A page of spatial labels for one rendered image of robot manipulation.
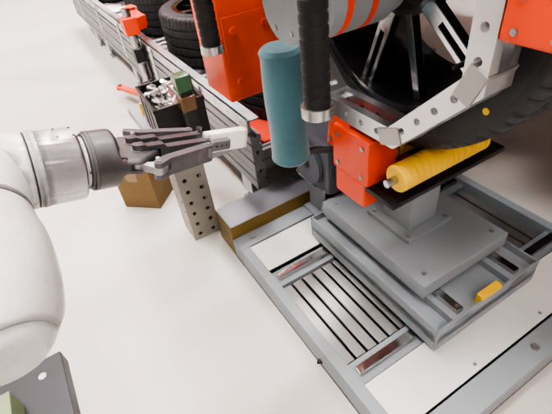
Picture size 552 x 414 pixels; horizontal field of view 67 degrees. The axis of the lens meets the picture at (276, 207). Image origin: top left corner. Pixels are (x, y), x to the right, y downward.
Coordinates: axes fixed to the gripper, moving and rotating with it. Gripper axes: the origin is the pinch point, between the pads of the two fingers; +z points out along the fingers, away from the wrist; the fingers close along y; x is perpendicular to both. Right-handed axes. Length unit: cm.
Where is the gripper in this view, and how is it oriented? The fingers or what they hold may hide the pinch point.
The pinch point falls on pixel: (225, 139)
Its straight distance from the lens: 63.7
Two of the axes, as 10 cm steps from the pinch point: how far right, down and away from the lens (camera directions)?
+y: -5.9, -4.7, 6.6
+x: -1.1, 8.5, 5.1
